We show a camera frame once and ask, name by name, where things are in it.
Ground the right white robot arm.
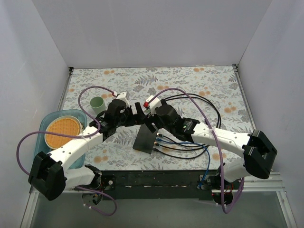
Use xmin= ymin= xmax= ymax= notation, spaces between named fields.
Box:
xmin=145 ymin=104 xmax=277 ymax=189

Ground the teal plastic tray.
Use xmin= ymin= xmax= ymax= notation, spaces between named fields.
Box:
xmin=34 ymin=109 xmax=87 ymax=155

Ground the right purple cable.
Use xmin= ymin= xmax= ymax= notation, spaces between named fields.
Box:
xmin=152 ymin=87 xmax=245 ymax=214

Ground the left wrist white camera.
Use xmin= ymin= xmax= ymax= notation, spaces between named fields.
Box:
xmin=116 ymin=92 xmax=130 ymax=107

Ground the black network switch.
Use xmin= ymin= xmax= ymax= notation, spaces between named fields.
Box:
xmin=133 ymin=124 xmax=158 ymax=154

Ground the purple cable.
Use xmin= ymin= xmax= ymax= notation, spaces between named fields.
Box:
xmin=152 ymin=87 xmax=245 ymax=214
xmin=16 ymin=86 xmax=118 ymax=216

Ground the green cup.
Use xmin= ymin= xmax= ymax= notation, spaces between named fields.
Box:
xmin=90 ymin=96 xmax=106 ymax=114

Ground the blue ethernet cable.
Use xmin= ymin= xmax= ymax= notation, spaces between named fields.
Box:
xmin=156 ymin=137 xmax=212 ymax=190

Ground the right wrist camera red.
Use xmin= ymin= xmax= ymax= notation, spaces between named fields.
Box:
xmin=143 ymin=95 xmax=162 ymax=116

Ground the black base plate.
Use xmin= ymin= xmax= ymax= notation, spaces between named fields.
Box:
xmin=73 ymin=169 xmax=247 ymax=200

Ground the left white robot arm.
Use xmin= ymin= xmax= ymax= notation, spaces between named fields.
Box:
xmin=28 ymin=99 xmax=146 ymax=200

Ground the floral table mat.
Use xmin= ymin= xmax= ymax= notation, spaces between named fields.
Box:
xmin=63 ymin=66 xmax=254 ymax=171

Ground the orange woven plate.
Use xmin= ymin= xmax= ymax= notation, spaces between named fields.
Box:
xmin=44 ymin=115 xmax=83 ymax=150

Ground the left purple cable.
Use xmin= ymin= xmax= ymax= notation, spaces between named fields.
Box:
xmin=16 ymin=86 xmax=118 ymax=216

